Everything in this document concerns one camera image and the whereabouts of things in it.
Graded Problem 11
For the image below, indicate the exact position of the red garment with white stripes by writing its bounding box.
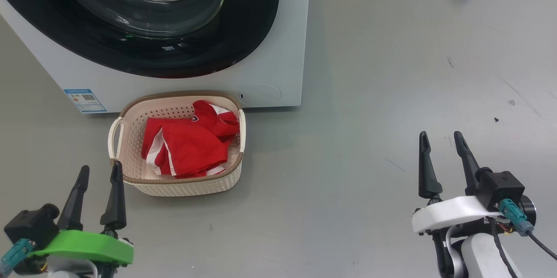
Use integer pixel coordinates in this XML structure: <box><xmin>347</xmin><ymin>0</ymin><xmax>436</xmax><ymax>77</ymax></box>
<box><xmin>141</xmin><ymin>117</ymin><xmax>231</xmax><ymax>179</ymax></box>

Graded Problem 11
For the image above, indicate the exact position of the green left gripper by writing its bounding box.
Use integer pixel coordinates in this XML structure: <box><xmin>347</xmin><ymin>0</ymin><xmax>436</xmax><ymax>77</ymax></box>
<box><xmin>30</xmin><ymin>161</ymin><xmax>134</xmax><ymax>265</ymax></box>

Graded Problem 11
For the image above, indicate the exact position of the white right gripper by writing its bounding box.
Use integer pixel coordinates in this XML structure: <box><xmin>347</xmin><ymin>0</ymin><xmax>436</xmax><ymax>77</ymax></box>
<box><xmin>411</xmin><ymin>131</ymin><xmax>502</xmax><ymax>235</ymax></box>

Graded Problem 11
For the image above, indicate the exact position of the teal camera connector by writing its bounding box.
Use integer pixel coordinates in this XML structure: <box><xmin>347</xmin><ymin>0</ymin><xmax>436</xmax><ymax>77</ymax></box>
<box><xmin>0</xmin><ymin>238</ymin><xmax>36</xmax><ymax>276</ymax></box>
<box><xmin>498</xmin><ymin>199</ymin><xmax>535</xmax><ymax>237</ymax></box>

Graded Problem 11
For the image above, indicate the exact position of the white front-load washing machine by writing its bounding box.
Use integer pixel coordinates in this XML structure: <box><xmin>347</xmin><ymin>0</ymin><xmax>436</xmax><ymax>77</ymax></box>
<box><xmin>0</xmin><ymin>0</ymin><xmax>312</xmax><ymax>114</ymax></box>

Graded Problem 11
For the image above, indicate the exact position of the round grey washing machine door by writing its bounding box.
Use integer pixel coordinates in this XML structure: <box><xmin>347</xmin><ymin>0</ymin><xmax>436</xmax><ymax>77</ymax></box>
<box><xmin>0</xmin><ymin>0</ymin><xmax>280</xmax><ymax>79</ymax></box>

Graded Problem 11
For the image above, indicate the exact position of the beige perforated laundry basket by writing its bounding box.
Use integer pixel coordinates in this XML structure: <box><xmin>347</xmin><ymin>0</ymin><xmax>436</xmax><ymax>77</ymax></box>
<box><xmin>108</xmin><ymin>91</ymin><xmax>247</xmax><ymax>197</ymax></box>

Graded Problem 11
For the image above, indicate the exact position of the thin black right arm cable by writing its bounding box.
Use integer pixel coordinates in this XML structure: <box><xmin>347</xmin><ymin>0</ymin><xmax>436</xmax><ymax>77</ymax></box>
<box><xmin>490</xmin><ymin>219</ymin><xmax>518</xmax><ymax>278</ymax></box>

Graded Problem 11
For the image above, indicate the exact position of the teal left camera connector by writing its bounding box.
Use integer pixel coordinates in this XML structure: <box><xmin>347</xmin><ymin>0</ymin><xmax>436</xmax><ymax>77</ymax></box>
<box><xmin>0</xmin><ymin>238</ymin><xmax>36</xmax><ymax>276</ymax></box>

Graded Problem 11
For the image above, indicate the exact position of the black right camera cable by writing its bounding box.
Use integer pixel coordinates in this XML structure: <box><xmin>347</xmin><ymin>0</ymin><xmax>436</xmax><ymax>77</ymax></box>
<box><xmin>526</xmin><ymin>231</ymin><xmax>557</xmax><ymax>262</ymax></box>

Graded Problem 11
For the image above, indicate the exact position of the teal right camera connector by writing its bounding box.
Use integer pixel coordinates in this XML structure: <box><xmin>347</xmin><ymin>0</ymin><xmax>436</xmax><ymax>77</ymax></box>
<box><xmin>498</xmin><ymin>199</ymin><xmax>535</xmax><ymax>237</ymax></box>

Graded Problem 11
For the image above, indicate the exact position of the blue energy label sticker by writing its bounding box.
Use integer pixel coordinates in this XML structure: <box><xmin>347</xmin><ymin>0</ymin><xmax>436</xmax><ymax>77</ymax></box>
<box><xmin>63</xmin><ymin>89</ymin><xmax>107</xmax><ymax>114</ymax></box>

